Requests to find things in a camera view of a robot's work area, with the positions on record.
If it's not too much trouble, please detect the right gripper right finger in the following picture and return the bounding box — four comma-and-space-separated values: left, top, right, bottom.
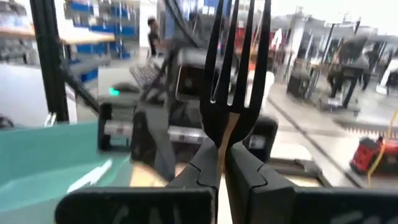
225, 142, 398, 224

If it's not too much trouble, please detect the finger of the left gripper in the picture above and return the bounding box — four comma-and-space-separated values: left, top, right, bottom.
244, 116, 279, 163
130, 105, 177, 183

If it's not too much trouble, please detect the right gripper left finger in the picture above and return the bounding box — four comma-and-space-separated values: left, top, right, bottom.
55, 138, 220, 224

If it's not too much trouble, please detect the black fork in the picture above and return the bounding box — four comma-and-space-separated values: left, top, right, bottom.
200, 0, 272, 149

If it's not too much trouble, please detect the black perforated case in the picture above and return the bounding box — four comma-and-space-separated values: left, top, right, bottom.
128, 61, 160, 89

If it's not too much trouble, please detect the green plastic bin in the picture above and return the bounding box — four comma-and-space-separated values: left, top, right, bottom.
0, 120, 134, 224

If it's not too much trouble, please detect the person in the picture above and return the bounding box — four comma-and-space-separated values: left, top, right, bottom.
146, 17, 162, 59

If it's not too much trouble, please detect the blue storage shelf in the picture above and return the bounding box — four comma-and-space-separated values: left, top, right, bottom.
63, 0, 137, 82

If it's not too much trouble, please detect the red black tool case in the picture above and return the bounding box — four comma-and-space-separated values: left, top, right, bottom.
349, 136, 398, 175

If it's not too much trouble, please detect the yellow floor cable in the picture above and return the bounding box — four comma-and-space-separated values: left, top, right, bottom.
366, 108, 398, 188

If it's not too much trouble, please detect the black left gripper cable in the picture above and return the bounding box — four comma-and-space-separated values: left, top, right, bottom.
162, 0, 202, 50

